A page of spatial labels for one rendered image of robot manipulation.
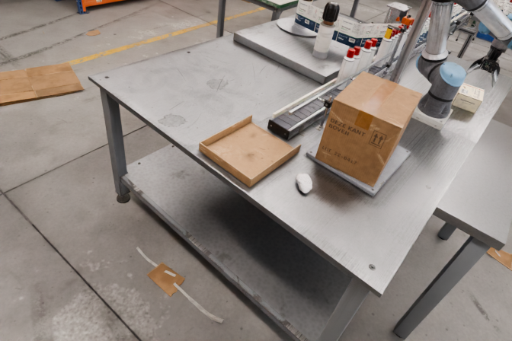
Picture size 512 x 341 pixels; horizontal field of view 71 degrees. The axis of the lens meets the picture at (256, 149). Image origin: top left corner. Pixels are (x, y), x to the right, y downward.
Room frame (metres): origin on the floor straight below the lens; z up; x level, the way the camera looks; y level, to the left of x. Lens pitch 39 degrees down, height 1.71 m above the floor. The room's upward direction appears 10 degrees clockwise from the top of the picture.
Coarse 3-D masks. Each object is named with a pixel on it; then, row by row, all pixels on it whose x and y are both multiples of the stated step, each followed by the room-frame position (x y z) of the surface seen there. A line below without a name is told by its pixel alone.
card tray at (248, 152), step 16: (240, 128) 1.21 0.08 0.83; (256, 128) 1.23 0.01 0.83; (208, 144) 1.06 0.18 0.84; (224, 144) 1.08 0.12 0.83; (240, 144) 1.10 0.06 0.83; (256, 144) 1.12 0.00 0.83; (272, 144) 1.14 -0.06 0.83; (224, 160) 0.95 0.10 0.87; (240, 160) 1.01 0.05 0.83; (256, 160) 1.02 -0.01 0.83; (272, 160) 1.04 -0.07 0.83; (240, 176) 0.90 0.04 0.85; (256, 176) 0.90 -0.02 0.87
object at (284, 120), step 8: (368, 72) 1.88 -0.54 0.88; (376, 72) 1.90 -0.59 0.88; (328, 96) 1.53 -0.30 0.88; (336, 96) 1.54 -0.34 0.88; (312, 104) 1.42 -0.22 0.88; (320, 104) 1.44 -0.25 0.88; (288, 112) 1.32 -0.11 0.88; (296, 112) 1.33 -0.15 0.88; (304, 112) 1.35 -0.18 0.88; (312, 112) 1.36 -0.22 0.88; (272, 120) 1.24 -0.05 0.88; (280, 120) 1.25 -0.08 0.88; (288, 120) 1.26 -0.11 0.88; (296, 120) 1.27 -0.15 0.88; (288, 128) 1.20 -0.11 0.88
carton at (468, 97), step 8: (464, 88) 1.84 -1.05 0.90; (472, 88) 1.86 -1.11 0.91; (480, 88) 1.87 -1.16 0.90; (456, 96) 1.77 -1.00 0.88; (464, 96) 1.76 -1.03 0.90; (472, 96) 1.76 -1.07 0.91; (480, 96) 1.78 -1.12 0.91; (456, 104) 1.76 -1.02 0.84; (464, 104) 1.75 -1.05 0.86; (472, 104) 1.73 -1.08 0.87; (480, 104) 1.72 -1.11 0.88; (472, 112) 1.73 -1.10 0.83
